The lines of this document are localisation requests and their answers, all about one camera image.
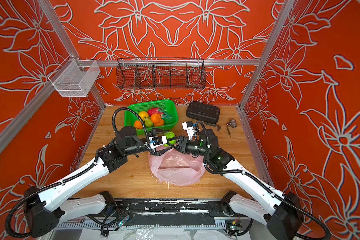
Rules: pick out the black wire wall basket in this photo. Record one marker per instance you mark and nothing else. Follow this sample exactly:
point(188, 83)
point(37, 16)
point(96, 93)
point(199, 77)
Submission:
point(161, 74)

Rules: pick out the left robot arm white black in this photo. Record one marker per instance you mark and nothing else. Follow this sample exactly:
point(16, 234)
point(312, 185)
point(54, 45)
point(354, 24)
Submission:
point(46, 207)

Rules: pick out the dark hex key tool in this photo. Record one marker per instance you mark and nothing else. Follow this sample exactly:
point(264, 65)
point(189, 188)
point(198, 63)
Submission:
point(214, 125)

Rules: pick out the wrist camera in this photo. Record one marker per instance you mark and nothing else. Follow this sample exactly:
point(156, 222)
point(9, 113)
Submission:
point(189, 128)
point(157, 141)

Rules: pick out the green plastic basket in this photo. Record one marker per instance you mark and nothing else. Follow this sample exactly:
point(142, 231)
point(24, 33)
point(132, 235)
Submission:
point(170, 115)

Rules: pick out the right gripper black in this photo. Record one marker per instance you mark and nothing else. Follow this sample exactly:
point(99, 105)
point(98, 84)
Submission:
point(183, 144)

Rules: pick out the black plastic case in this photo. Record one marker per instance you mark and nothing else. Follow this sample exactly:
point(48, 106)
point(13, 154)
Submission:
point(203, 112)

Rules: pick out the orange fruit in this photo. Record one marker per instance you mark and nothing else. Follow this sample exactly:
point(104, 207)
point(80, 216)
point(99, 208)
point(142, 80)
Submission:
point(160, 123)
point(156, 118)
point(138, 125)

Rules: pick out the green pear fruit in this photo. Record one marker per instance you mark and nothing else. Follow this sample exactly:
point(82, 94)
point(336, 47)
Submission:
point(148, 122)

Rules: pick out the small metal fitting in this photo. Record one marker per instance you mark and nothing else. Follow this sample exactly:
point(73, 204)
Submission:
point(232, 123)

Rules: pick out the white wire mesh basket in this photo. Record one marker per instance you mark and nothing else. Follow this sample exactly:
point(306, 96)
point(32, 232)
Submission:
point(71, 79)

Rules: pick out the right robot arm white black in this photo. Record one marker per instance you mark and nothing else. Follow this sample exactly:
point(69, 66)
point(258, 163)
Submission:
point(280, 213)

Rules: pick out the pink plastic bag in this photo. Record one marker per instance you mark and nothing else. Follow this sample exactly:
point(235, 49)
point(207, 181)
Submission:
point(177, 169)

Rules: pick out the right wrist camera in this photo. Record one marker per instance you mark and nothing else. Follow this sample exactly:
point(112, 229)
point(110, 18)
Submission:
point(189, 128)

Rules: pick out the yellow lemon fruit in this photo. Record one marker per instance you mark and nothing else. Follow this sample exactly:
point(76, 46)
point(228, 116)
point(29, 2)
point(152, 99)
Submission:
point(144, 115)

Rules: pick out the red green dragon fruit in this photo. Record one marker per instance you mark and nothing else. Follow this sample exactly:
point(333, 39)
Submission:
point(157, 111)

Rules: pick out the green apple fruit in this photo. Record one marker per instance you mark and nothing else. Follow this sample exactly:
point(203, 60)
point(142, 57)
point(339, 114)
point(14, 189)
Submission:
point(170, 135)

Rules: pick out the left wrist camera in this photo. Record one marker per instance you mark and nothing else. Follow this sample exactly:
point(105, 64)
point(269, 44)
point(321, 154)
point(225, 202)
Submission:
point(157, 141)

